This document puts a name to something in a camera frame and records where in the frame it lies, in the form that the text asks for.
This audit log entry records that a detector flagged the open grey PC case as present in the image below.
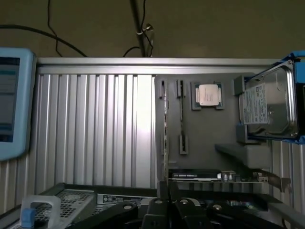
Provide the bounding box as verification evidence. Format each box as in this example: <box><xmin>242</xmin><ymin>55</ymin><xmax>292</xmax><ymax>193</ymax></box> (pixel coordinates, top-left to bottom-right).
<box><xmin>14</xmin><ymin>182</ymin><xmax>290</xmax><ymax>229</ymax></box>

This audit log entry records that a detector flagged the silver hard disk with label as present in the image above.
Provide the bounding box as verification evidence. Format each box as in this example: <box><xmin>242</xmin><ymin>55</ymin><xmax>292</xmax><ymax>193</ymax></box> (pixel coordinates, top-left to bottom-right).
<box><xmin>239</xmin><ymin>61</ymin><xmax>300</xmax><ymax>141</ymax></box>

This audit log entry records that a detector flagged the grey plastic case handle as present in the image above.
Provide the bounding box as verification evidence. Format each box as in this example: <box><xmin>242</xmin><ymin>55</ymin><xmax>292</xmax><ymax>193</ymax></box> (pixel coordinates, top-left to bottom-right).
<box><xmin>20</xmin><ymin>194</ymin><xmax>61</xmax><ymax>229</ymax></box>

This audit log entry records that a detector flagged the silver CPU chip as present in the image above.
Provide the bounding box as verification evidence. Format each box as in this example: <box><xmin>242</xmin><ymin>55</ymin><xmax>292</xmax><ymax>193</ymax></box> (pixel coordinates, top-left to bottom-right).
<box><xmin>195</xmin><ymin>83</ymin><xmax>224</xmax><ymax>107</ymax></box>

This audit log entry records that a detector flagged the blue hard disk carrier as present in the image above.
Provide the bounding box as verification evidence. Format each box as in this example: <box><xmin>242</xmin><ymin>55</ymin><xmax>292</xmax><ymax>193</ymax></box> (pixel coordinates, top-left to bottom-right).
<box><xmin>244</xmin><ymin>50</ymin><xmax>305</xmax><ymax>146</ymax></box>

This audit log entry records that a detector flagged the graphics card with silver bracket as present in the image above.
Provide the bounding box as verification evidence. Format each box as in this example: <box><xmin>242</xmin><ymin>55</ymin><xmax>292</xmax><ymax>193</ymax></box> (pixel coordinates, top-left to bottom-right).
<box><xmin>166</xmin><ymin>168</ymin><xmax>292</xmax><ymax>193</ymax></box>

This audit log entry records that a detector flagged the grey pole with tie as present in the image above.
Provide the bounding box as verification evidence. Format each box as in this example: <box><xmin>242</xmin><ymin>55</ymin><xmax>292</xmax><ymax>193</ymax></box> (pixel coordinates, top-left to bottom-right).
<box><xmin>129</xmin><ymin>0</ymin><xmax>147</xmax><ymax>58</ymax></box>

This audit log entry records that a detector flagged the grey parts rack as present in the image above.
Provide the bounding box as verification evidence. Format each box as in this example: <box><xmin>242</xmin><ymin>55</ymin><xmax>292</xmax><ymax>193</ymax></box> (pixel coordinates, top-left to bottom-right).
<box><xmin>154</xmin><ymin>71</ymin><xmax>272</xmax><ymax>191</ymax></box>

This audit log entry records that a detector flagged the thick black cable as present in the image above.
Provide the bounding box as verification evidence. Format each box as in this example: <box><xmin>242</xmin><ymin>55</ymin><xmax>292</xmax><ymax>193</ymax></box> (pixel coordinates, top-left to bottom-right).
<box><xmin>0</xmin><ymin>24</ymin><xmax>88</xmax><ymax>58</ymax></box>

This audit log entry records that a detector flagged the blue grey teach pendant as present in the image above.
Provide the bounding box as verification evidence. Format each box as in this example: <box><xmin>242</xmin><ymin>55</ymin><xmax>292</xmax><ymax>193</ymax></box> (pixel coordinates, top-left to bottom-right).
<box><xmin>0</xmin><ymin>47</ymin><xmax>37</xmax><ymax>162</ymax></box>

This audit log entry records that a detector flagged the thin black cable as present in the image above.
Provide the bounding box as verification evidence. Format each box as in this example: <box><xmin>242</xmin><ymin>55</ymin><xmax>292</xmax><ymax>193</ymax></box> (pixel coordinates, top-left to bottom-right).
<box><xmin>47</xmin><ymin>0</ymin><xmax>63</xmax><ymax>57</ymax></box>

